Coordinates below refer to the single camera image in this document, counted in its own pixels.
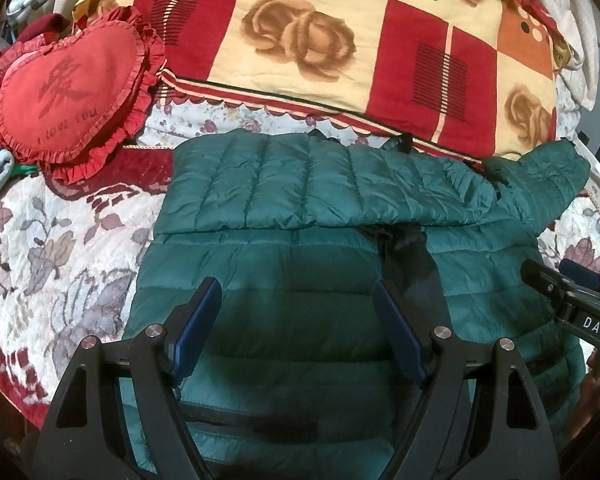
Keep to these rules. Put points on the rose print patchwork quilt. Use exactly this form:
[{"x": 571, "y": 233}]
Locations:
[{"x": 330, "y": 35}]

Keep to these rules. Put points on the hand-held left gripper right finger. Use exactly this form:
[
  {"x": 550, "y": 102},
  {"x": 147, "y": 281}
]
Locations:
[{"x": 400, "y": 332}]

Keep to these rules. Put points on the red heart-shaped ruffled pillow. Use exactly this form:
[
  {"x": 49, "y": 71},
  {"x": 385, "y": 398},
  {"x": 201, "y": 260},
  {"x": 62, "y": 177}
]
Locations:
[{"x": 70, "y": 90}]

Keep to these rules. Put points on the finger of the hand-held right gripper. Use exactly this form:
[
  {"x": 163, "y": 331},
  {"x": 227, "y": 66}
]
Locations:
[
  {"x": 592, "y": 270},
  {"x": 547, "y": 280}
]

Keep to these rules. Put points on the green puffer jacket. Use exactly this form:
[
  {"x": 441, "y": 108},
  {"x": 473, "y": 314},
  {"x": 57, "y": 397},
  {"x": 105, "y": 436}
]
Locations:
[{"x": 305, "y": 185}]

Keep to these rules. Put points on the floral white and red blanket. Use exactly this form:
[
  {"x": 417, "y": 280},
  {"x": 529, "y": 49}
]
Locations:
[{"x": 55, "y": 240}]

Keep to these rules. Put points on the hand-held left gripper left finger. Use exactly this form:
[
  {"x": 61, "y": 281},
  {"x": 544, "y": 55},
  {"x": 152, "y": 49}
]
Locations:
[{"x": 197, "y": 330}]

